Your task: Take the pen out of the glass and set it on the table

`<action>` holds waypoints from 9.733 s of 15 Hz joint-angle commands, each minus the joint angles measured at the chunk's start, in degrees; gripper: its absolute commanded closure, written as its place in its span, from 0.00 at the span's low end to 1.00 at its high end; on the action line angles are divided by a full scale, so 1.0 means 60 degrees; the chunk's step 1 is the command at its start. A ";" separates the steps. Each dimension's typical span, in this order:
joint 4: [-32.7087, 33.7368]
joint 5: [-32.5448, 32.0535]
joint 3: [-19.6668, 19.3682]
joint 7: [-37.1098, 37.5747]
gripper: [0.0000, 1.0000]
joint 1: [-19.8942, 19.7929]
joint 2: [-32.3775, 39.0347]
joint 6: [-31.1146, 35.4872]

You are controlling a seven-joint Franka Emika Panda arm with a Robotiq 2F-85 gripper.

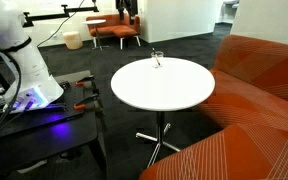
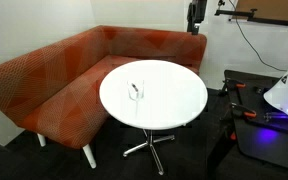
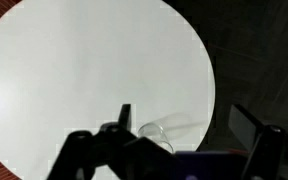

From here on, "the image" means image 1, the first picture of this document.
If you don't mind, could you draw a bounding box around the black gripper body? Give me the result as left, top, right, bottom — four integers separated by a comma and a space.
115, 0, 138, 15

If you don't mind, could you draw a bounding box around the orange and black pen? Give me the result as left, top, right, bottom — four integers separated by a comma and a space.
151, 47, 162, 67

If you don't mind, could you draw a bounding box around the clear drinking glass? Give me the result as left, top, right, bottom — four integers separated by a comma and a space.
150, 50, 165, 69

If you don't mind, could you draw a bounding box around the orange sofa with white legs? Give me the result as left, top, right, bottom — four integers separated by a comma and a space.
85, 13, 142, 50

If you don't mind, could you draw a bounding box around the small white round side table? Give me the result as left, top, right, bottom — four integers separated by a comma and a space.
82, 19, 110, 52

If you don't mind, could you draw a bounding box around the beige cylindrical pouf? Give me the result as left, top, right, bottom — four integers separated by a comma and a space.
62, 30, 84, 51

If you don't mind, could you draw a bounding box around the black mounting plate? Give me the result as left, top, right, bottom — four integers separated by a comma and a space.
0, 79, 100, 134

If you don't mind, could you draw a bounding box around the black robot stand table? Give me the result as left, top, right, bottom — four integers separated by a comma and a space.
0, 69, 110, 180

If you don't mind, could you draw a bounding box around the large orange patterned sofa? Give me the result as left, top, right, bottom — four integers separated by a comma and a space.
138, 34, 288, 180

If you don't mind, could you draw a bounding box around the thin black hanging cable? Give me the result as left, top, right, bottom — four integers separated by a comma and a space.
37, 0, 86, 48

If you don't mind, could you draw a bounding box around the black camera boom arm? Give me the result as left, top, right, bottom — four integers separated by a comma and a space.
22, 0, 100, 28

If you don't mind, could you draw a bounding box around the orange handled bar clamp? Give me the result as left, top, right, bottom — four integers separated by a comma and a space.
74, 75, 97, 88
73, 93, 102, 112

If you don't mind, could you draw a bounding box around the chrome table pedestal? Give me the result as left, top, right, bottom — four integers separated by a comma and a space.
135, 110, 182, 168

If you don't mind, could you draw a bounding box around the black robot base cable bundle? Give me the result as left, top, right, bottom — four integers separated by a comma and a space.
0, 49, 22, 153

